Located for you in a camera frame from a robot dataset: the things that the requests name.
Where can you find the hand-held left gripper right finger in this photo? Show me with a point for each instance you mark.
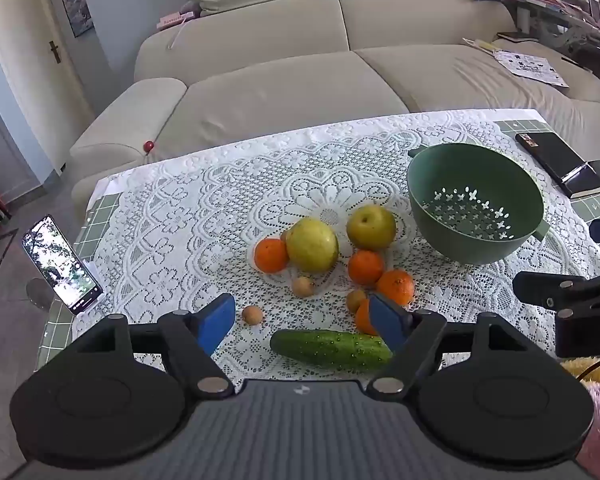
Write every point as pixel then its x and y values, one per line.
pixel 386 322

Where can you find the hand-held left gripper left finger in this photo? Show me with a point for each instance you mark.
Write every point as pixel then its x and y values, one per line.
pixel 217 322

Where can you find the orange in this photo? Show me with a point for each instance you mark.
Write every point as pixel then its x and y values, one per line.
pixel 396 287
pixel 271 256
pixel 366 267
pixel 364 319

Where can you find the brown longan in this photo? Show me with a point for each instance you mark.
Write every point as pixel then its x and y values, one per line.
pixel 355 300
pixel 252 315
pixel 303 286

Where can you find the smaller green apple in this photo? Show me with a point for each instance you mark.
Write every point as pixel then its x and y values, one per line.
pixel 371 227

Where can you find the large yellow-green apple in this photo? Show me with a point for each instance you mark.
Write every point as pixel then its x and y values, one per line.
pixel 312 245

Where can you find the green plastic colander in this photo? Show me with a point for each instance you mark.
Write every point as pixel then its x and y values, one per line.
pixel 450 180

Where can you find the green cucumber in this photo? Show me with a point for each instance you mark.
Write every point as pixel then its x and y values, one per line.
pixel 325 349

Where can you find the white lace tablecloth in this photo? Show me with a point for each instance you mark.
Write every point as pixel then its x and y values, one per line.
pixel 205 210

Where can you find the smartphone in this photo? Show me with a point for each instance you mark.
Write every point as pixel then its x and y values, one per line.
pixel 60 265

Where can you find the white patterned paper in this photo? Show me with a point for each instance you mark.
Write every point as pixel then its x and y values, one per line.
pixel 530 66

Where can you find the small black notebook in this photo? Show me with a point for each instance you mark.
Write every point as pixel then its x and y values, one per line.
pixel 517 37

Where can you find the beige sofa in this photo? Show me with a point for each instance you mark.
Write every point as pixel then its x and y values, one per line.
pixel 280 95

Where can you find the pink box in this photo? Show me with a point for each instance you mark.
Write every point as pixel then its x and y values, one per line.
pixel 177 19

